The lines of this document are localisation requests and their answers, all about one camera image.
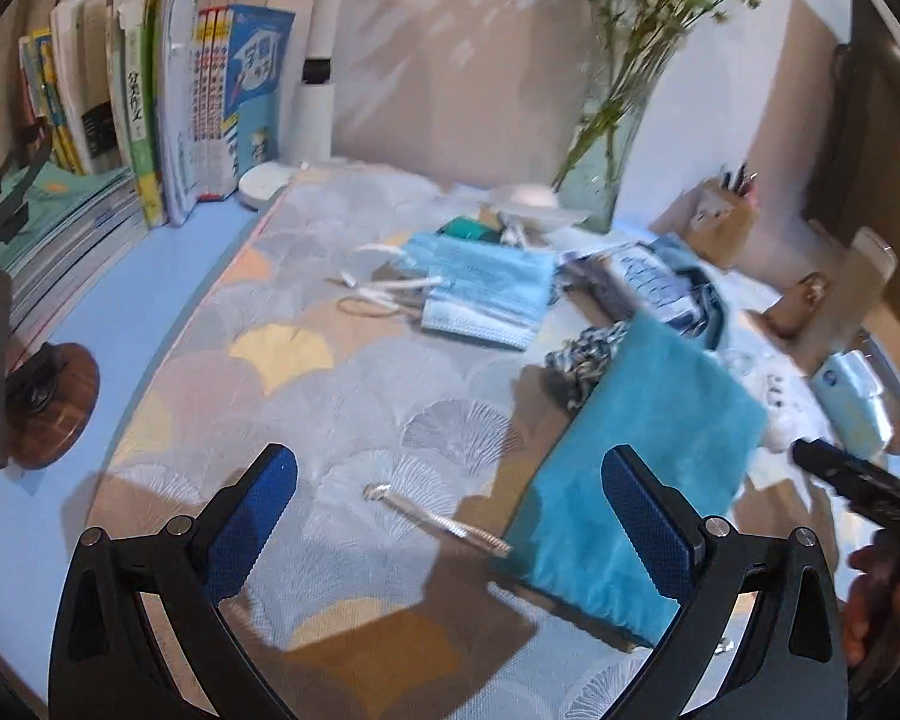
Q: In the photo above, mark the stack of blue face masks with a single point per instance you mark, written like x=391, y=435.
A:
x=487, y=281

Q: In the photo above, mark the round brown wooden base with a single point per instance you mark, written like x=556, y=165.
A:
x=64, y=405

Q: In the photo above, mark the light blue wipes pack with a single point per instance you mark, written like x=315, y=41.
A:
x=847, y=397

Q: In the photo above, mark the patterned hair scrunchie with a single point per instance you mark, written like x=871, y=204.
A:
x=581, y=360

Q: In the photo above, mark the small brown wooden ornament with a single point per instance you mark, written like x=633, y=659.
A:
x=802, y=304

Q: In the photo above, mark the wooden board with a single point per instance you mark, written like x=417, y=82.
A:
x=855, y=292

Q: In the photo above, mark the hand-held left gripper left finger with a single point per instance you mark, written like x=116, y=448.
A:
x=259, y=510

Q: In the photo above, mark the fan patterned table mat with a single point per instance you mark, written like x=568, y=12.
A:
x=345, y=405

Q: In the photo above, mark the glass vase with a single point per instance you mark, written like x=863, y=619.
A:
x=607, y=157

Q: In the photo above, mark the turquoise cloth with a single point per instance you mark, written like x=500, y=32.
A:
x=645, y=450

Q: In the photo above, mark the white cylinder device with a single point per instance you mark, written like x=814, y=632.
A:
x=316, y=75

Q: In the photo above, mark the white round disc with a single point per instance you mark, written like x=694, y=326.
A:
x=259, y=184

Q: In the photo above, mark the person's right hand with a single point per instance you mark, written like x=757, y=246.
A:
x=881, y=592

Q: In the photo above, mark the green flower stems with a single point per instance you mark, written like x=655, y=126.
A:
x=645, y=7

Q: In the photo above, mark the stack of flat magazines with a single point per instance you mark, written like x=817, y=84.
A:
x=67, y=217

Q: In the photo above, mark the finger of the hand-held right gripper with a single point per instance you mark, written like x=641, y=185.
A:
x=855, y=476

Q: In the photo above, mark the white plush toy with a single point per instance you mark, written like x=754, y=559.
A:
x=776, y=401

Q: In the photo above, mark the row of upright books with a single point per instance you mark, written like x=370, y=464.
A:
x=187, y=90

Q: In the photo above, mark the blue patterned tissue packet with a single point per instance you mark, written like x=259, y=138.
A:
x=656, y=281

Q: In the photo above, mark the dark monitor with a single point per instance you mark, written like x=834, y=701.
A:
x=870, y=142

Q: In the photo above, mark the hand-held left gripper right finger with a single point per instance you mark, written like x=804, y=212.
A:
x=645, y=525

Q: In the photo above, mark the blue denim cloth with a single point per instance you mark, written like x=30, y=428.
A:
x=709, y=300

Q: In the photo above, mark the teal bottle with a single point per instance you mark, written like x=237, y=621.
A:
x=465, y=229

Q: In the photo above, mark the bundle of pens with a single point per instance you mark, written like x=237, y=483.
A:
x=739, y=178

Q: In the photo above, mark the cardboard pen box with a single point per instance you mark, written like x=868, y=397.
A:
x=724, y=229

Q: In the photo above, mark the brown rubber band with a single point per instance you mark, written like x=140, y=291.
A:
x=367, y=306

